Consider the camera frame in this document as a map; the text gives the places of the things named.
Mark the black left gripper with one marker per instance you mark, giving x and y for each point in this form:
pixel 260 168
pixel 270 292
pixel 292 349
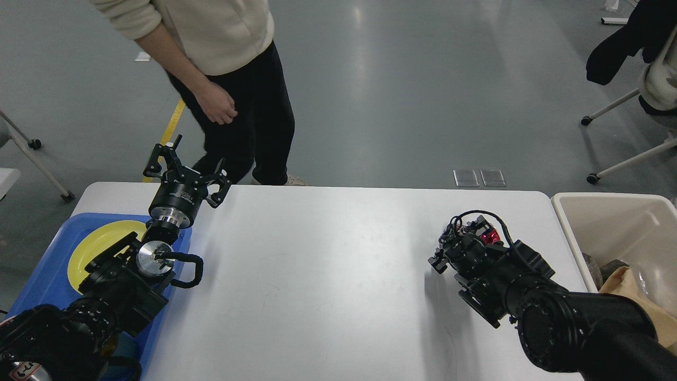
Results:
pixel 178 203

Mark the yellow plastic plate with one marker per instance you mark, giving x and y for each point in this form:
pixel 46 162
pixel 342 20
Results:
pixel 95 243

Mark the teal mug yellow inside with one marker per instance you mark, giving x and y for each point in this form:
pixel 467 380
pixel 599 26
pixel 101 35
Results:
pixel 121 352

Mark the crushed red soda can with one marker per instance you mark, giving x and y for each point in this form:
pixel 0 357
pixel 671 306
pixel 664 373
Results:
pixel 491 237

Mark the brown paper bag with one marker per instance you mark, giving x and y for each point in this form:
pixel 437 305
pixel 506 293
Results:
pixel 625 282

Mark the silver foil bag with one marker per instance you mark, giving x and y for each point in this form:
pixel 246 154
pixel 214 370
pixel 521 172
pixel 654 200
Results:
pixel 601 273

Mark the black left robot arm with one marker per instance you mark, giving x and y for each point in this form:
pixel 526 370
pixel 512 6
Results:
pixel 123 288

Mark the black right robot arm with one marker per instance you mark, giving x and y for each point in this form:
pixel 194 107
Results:
pixel 599 336

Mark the walking person's right hand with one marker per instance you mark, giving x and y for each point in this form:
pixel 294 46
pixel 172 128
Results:
pixel 216 103

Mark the walking person beige sweater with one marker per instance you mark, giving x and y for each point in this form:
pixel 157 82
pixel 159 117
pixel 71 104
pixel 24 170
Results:
pixel 231 44

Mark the blue plastic tray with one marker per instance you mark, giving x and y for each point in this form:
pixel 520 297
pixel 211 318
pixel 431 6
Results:
pixel 49 284

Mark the grey chair leg with caster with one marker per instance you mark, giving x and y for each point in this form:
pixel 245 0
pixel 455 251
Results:
pixel 11 133

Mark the left floor outlet cover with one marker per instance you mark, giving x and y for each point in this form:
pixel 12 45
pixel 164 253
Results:
pixel 465 178

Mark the floor outlet cover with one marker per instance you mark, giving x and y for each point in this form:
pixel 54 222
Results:
pixel 493 178
pixel 465 178

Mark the right floor outlet cover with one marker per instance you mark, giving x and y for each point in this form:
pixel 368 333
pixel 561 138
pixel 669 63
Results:
pixel 493 178

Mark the white desk base far right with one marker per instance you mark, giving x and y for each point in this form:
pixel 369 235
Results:
pixel 613 20

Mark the beige plastic bin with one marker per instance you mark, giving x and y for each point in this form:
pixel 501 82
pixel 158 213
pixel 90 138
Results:
pixel 636 228

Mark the white office chair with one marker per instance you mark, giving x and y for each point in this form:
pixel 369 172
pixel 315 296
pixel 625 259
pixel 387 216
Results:
pixel 656 89

